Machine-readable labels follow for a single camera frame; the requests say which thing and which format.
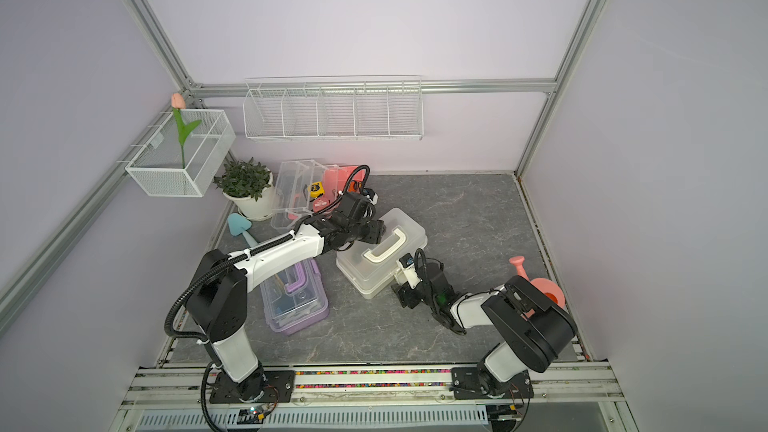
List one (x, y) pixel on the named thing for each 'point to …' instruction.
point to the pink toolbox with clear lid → (305, 189)
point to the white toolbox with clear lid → (371, 268)
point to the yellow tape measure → (316, 189)
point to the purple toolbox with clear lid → (295, 300)
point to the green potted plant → (247, 178)
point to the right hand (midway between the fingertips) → (402, 277)
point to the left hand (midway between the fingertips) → (378, 229)
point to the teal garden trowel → (239, 225)
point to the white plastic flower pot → (261, 209)
